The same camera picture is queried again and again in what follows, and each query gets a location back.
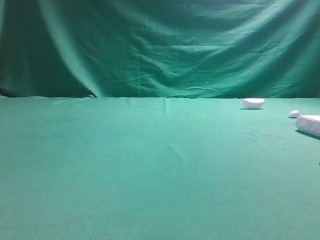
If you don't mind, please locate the green backdrop curtain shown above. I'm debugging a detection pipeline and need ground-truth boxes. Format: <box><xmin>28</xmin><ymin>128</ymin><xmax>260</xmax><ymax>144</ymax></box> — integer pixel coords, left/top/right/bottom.
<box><xmin>0</xmin><ymin>0</ymin><xmax>320</xmax><ymax>99</ymax></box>

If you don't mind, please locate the white oval object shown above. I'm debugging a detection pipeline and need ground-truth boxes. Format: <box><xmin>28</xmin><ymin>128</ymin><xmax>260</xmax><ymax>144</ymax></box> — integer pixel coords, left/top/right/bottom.
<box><xmin>241</xmin><ymin>98</ymin><xmax>265</xmax><ymax>110</ymax></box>

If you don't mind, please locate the green table cloth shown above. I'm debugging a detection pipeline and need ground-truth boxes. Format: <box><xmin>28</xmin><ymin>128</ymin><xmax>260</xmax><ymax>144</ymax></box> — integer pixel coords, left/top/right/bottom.
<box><xmin>0</xmin><ymin>97</ymin><xmax>320</xmax><ymax>240</ymax></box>

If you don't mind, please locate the small white earbud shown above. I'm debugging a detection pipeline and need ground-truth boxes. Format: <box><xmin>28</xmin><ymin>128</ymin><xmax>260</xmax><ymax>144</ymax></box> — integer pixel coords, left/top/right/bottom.
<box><xmin>288</xmin><ymin>110</ymin><xmax>301</xmax><ymax>119</ymax></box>

